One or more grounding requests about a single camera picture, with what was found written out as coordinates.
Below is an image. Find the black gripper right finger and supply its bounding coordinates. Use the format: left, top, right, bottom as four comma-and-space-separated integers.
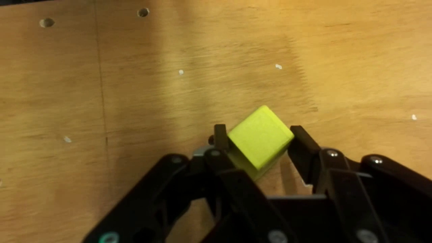
287, 124, 432, 243

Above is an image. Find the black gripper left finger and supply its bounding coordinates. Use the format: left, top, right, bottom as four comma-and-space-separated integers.
81, 123, 298, 243

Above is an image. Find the yellow cube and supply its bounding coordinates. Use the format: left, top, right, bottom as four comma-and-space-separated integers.
225, 104, 295, 182

